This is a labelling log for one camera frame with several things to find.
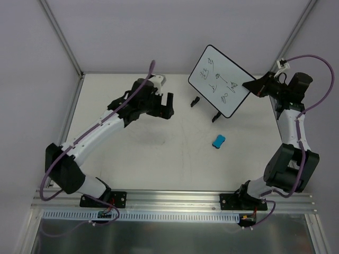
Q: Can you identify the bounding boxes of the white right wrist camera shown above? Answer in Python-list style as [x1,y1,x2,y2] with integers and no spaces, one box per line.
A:
[274,58,290,78]

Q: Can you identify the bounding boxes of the right aluminium frame post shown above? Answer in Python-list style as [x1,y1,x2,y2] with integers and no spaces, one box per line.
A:
[269,0,319,71]

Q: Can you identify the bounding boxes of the white slotted cable duct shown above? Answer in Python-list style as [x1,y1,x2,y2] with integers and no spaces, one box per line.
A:
[42,210,240,224]

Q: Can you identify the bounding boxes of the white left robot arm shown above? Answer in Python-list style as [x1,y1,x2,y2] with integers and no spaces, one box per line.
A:
[45,75,174,208]

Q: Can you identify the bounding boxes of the blue whiteboard eraser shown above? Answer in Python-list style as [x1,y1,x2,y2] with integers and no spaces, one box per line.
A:
[212,134,226,149]

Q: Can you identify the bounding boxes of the aluminium frame post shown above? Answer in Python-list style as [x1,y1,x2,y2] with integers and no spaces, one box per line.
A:
[269,0,319,71]
[38,0,84,79]

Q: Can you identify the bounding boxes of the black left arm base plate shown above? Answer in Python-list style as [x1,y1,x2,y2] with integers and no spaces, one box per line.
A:
[79,190,127,208]

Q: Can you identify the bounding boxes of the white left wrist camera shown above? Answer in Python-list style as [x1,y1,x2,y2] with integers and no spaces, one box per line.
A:
[149,75,166,96]

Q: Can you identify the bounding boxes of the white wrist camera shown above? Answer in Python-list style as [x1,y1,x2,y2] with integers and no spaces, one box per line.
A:
[274,58,290,78]
[149,75,166,96]

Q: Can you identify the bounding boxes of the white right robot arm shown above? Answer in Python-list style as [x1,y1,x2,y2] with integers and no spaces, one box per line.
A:
[234,71,320,210]

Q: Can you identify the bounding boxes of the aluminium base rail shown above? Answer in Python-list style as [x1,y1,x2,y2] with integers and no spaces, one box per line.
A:
[31,190,317,214]

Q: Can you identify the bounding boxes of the small white whiteboard black frame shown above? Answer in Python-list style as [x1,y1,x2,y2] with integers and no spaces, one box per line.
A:
[188,44,256,118]

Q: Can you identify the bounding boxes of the left aluminium frame post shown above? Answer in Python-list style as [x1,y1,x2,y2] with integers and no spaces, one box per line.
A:
[38,0,84,79]

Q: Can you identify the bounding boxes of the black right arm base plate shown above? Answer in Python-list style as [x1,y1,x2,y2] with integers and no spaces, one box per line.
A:
[219,193,267,211]

